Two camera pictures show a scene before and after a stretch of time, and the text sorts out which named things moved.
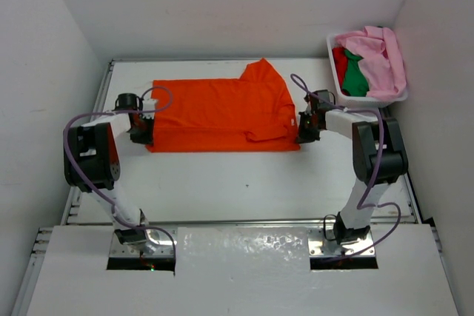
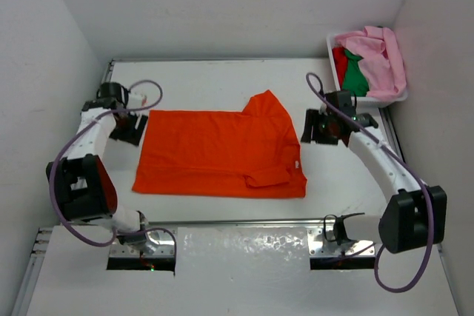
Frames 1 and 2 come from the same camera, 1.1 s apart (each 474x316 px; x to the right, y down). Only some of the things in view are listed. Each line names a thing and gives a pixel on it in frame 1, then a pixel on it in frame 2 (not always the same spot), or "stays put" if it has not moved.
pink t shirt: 382,61 stays put
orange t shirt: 250,114 → 252,153
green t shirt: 355,81 stays put
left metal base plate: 159,243 stays put
